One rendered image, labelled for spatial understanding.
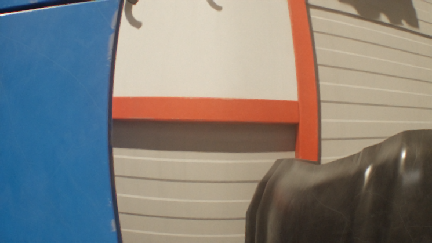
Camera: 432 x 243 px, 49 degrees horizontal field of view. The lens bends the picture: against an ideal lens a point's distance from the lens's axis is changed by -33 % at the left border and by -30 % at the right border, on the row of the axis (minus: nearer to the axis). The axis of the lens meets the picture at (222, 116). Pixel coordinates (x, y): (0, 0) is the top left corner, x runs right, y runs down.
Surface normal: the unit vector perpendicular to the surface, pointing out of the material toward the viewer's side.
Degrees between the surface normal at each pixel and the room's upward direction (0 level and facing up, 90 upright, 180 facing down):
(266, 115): 90
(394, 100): 90
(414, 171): 79
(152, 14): 90
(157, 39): 90
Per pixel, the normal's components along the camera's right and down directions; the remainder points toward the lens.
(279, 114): 0.22, -0.15
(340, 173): -0.54, -0.65
